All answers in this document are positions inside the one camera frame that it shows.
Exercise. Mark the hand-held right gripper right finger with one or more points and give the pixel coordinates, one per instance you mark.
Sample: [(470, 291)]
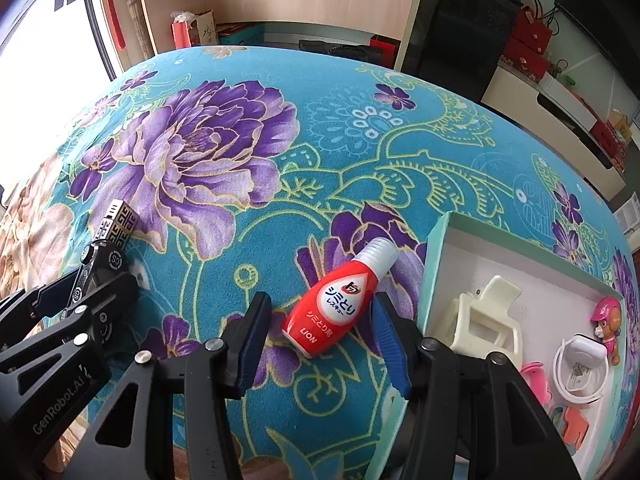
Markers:
[(392, 355)]

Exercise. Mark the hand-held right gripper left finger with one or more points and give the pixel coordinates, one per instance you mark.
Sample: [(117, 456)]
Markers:
[(252, 345)]

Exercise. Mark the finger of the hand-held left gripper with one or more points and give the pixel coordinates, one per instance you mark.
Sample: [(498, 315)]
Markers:
[(55, 301), (102, 265)]

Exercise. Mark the silver patterned lighter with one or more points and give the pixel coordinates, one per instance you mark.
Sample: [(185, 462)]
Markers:
[(119, 222)]

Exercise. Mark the red bottle white cap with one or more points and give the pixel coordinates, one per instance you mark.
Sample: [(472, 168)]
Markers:
[(330, 310)]

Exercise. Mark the cream hair claw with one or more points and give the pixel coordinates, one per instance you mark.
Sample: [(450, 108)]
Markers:
[(480, 320)]

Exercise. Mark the pink watch band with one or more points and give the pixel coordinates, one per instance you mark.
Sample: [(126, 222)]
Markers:
[(535, 380)]

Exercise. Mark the white smart band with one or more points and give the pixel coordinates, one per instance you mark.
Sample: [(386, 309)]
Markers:
[(559, 375)]

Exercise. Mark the pink toy figure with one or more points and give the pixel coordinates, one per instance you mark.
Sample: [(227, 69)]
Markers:
[(607, 310)]

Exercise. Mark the floral printed blanket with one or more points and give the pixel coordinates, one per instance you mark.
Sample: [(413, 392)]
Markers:
[(300, 160)]

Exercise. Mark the red paper bag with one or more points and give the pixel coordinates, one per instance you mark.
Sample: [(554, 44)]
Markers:
[(184, 32)]

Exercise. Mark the patterned curtain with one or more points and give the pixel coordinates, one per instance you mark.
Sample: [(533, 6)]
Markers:
[(139, 20)]

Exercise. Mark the beige paper bag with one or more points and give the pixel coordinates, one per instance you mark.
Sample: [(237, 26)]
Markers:
[(206, 30)]

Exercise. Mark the red hanging ornament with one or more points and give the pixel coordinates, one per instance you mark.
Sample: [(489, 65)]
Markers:
[(111, 5)]

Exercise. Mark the teal plastic crate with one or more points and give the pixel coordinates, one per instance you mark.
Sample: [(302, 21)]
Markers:
[(240, 36)]

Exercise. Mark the low television cabinet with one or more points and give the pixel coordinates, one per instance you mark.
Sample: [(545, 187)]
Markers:
[(550, 125)]

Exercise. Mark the black bag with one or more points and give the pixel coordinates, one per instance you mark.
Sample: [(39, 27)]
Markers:
[(335, 49)]

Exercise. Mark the red box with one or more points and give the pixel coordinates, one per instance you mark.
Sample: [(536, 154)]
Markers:
[(385, 45)]

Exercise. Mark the colourful box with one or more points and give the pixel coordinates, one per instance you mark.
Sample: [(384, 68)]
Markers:
[(620, 122)]

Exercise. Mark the black cabinet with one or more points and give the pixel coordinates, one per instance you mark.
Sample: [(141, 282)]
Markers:
[(460, 35)]

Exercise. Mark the wooden counter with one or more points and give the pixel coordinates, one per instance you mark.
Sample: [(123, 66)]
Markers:
[(300, 0)]

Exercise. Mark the red gift bags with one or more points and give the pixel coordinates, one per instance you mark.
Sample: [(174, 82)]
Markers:
[(527, 40)]

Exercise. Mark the black television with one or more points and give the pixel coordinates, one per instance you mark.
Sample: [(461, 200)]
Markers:
[(585, 15)]

